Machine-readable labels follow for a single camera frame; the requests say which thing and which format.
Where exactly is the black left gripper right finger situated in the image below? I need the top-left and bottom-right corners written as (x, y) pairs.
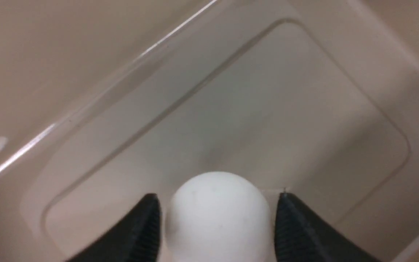
top-left (274, 192), bottom-right (379, 262)

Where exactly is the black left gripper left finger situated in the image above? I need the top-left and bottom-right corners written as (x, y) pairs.
top-left (68, 193), bottom-right (161, 262)

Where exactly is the white ping-pong ball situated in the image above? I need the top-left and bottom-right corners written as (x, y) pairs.
top-left (164, 171), bottom-right (274, 262)

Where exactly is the brown plastic bin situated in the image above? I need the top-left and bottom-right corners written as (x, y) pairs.
top-left (0, 0), bottom-right (419, 262)

